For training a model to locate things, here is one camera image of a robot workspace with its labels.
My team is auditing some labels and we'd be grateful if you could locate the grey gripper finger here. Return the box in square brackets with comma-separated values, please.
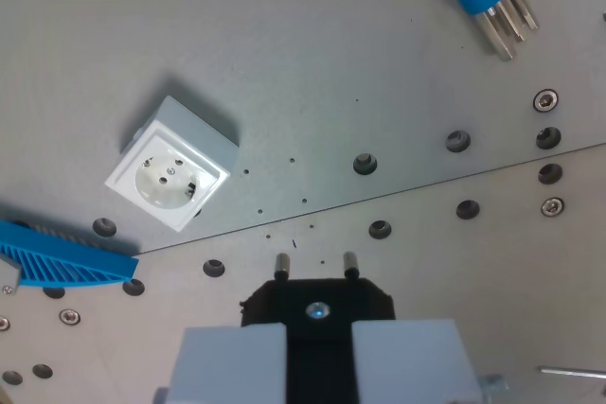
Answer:
[164, 323, 289, 404]
[351, 319, 485, 404]

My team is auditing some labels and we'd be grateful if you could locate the black two-pin plug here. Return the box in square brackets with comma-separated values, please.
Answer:
[239, 251, 397, 404]

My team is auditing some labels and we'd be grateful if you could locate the thin silver hex key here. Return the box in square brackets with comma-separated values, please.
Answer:
[536, 365, 606, 380]

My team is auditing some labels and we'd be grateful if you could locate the blue ribbed plastic part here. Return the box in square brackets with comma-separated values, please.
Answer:
[0, 219, 140, 290]

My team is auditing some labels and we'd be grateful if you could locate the large silver hex key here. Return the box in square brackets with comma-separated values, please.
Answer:
[474, 9, 516, 62]

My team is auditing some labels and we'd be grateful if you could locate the medium silver hex key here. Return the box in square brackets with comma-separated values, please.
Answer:
[494, 0, 528, 44]

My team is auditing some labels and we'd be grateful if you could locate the small silver hex key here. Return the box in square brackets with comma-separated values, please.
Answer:
[510, 0, 541, 32]

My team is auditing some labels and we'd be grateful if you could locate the white wall socket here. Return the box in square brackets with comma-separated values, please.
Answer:
[104, 95, 240, 234]

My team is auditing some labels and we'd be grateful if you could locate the grey metal bracket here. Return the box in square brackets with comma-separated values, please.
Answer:
[0, 255, 22, 297]

